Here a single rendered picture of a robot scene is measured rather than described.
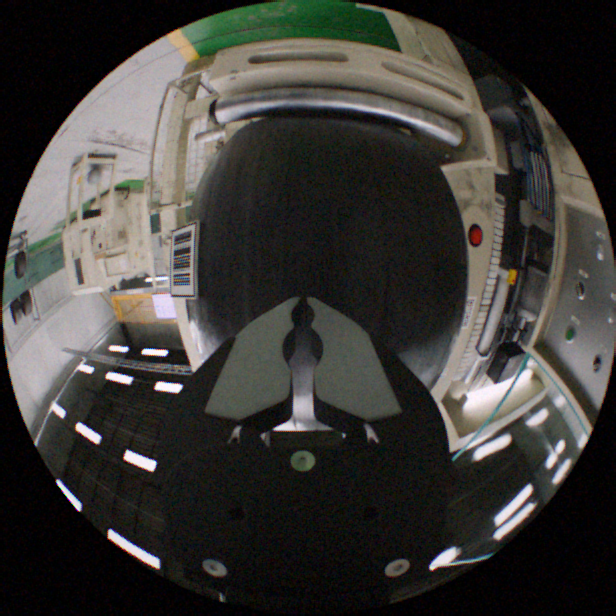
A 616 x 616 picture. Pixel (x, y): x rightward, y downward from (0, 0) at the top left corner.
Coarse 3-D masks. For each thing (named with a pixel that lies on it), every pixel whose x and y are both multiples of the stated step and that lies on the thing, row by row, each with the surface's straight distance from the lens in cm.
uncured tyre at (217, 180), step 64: (256, 128) 24; (320, 128) 23; (384, 128) 27; (256, 192) 16; (320, 192) 16; (384, 192) 17; (448, 192) 22; (256, 256) 14; (320, 256) 14; (384, 256) 15; (448, 256) 18; (192, 320) 20; (384, 320) 16; (448, 320) 19
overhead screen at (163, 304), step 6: (156, 294) 459; (162, 294) 450; (168, 294) 442; (156, 300) 464; (162, 300) 455; (168, 300) 447; (156, 306) 471; (162, 306) 462; (168, 306) 453; (156, 312) 478; (162, 312) 468; (168, 312) 460; (174, 312) 452; (162, 318) 476; (168, 318) 467; (174, 318) 459
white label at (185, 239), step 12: (180, 228) 19; (192, 228) 18; (180, 240) 19; (192, 240) 18; (180, 252) 19; (192, 252) 17; (180, 264) 19; (192, 264) 17; (180, 276) 19; (192, 276) 17; (180, 288) 19; (192, 288) 17
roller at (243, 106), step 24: (240, 96) 30; (264, 96) 29; (288, 96) 29; (312, 96) 29; (336, 96) 29; (360, 96) 30; (216, 120) 31; (240, 120) 31; (384, 120) 31; (408, 120) 31; (432, 120) 33; (456, 144) 36
